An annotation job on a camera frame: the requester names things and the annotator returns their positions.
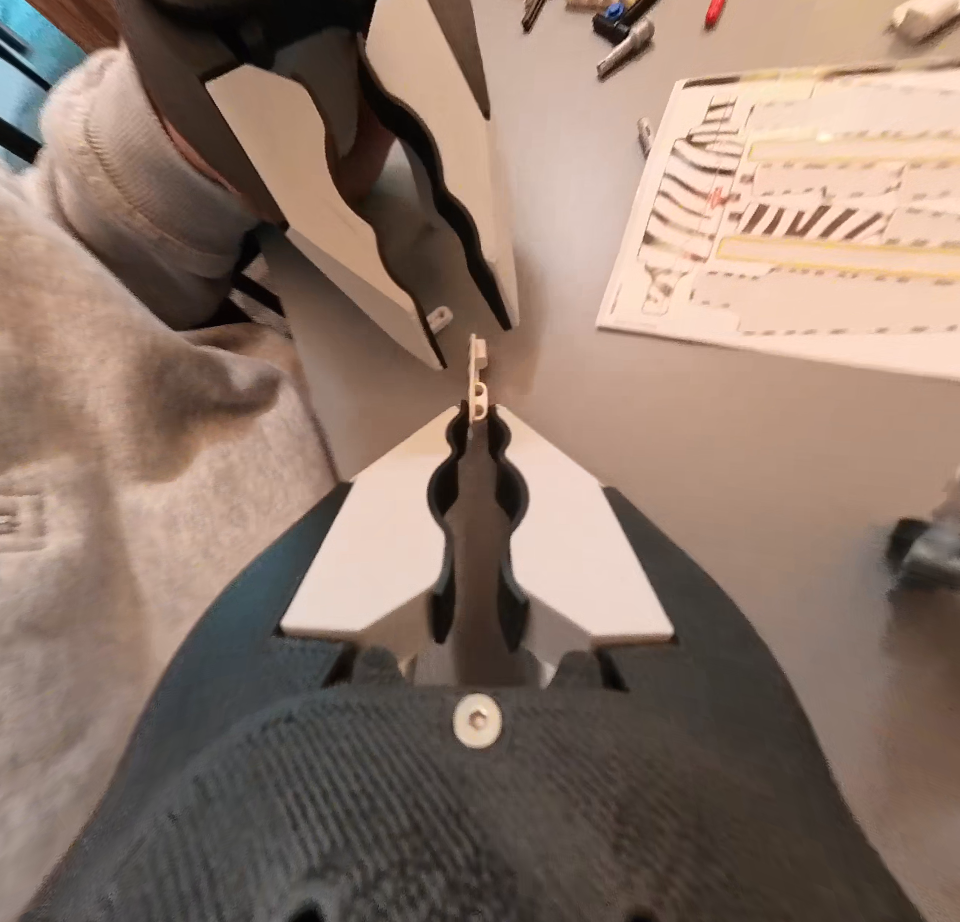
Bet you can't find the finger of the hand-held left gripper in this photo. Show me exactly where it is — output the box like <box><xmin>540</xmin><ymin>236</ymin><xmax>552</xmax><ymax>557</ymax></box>
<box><xmin>204</xmin><ymin>56</ymin><xmax>451</xmax><ymax>370</ymax></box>
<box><xmin>358</xmin><ymin>0</ymin><xmax>520</xmax><ymax>332</ymax></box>

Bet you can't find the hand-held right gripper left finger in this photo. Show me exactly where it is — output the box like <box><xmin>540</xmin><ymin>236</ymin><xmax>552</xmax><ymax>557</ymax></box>
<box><xmin>279</xmin><ymin>403</ymin><xmax>472</xmax><ymax>672</ymax></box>

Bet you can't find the person's left forearm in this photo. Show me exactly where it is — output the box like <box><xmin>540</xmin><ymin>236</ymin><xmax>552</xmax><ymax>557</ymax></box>
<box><xmin>37</xmin><ymin>47</ymin><xmax>265</xmax><ymax>332</ymax></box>

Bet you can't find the person's grey sweatshirt torso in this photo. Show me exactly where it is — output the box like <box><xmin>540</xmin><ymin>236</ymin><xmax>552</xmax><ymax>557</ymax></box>
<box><xmin>0</xmin><ymin>163</ymin><xmax>340</xmax><ymax>922</ymax></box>

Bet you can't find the small white lego piece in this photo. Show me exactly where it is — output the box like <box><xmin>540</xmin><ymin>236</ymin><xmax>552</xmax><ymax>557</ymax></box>
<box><xmin>466</xmin><ymin>333</ymin><xmax>491</xmax><ymax>422</ymax></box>

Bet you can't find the person's left hand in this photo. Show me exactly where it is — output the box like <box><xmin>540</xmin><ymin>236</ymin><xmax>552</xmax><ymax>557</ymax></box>
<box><xmin>333</xmin><ymin>101</ymin><xmax>399</xmax><ymax>207</ymax></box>

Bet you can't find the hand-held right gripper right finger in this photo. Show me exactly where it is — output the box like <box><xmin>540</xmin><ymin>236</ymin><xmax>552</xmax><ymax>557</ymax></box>
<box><xmin>486</xmin><ymin>403</ymin><xmax>676</xmax><ymax>683</ymax></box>

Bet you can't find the partly built lego model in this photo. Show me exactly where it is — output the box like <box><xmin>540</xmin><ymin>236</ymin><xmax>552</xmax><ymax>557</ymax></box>
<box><xmin>885</xmin><ymin>468</ymin><xmax>960</xmax><ymax>602</ymax></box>

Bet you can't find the zebra striped sticker sheet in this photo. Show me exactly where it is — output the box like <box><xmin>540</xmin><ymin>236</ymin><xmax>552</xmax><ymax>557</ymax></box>
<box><xmin>596</xmin><ymin>62</ymin><xmax>960</xmax><ymax>381</ymax></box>

